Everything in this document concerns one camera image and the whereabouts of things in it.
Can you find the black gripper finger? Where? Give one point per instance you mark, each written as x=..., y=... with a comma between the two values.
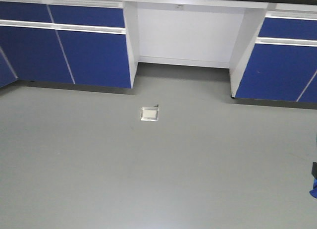
x=314, y=169

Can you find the blue microfiber cloth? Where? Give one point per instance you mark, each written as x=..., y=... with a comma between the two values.
x=313, y=192

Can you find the blue base cabinet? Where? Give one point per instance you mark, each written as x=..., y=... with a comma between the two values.
x=66, y=41
x=275, y=54

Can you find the square metal floor drain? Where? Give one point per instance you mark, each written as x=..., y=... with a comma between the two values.
x=150, y=113

